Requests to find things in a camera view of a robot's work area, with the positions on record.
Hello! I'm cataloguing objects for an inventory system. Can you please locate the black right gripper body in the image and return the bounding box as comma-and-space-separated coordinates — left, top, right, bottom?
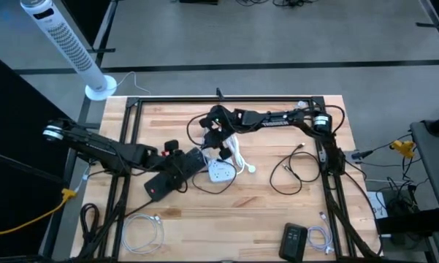
199, 105, 242, 160

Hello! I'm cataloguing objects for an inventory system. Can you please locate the yellow extension cord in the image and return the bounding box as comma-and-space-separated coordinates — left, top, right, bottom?
0, 188, 78, 238

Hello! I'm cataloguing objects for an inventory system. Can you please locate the white tower fan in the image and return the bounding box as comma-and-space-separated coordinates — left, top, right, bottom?
20, 0, 118, 102

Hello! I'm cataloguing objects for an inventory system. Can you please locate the flat black floor object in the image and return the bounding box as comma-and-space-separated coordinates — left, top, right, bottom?
177, 0, 220, 6

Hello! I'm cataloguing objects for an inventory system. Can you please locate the long black power strip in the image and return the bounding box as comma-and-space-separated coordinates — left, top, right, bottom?
143, 145, 209, 202

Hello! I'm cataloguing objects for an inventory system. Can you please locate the thin white fan cord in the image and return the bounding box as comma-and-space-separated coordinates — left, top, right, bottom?
115, 71, 151, 95

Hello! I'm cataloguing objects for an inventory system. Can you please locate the black partition stand foot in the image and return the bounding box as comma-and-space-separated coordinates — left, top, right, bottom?
415, 0, 439, 58

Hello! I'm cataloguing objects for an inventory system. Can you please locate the black side table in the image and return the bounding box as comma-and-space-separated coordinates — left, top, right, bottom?
409, 113, 439, 263

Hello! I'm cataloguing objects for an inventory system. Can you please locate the black charging block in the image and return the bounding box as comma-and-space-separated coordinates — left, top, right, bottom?
279, 221, 309, 262

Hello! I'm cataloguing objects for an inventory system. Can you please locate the white power cord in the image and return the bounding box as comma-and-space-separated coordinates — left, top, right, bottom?
224, 133, 257, 175

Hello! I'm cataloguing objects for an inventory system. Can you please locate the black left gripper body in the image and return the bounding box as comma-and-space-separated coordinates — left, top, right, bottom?
151, 139, 187, 191

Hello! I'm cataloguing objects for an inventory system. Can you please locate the short white connector cable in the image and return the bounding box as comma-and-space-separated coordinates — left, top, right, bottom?
74, 164, 92, 193

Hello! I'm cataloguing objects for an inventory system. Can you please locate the black partition panel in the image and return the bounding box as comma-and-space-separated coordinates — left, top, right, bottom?
0, 47, 77, 259
60, 0, 118, 56

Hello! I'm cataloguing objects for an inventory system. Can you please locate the black floor cable tangle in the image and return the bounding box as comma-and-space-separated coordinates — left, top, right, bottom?
235, 0, 321, 8

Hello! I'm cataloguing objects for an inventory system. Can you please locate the black coiled power cord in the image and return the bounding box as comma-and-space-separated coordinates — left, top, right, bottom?
79, 202, 102, 256

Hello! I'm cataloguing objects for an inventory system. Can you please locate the white paper sheet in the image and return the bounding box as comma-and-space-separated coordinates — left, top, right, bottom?
367, 190, 389, 220

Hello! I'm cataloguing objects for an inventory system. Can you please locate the black cable plug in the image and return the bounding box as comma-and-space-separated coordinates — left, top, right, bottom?
351, 148, 374, 161

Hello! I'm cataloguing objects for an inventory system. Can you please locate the black equipment box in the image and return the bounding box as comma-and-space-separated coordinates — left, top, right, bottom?
375, 188, 439, 237

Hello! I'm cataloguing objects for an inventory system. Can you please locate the yellow clamp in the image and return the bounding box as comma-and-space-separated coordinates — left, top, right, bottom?
389, 140, 416, 159

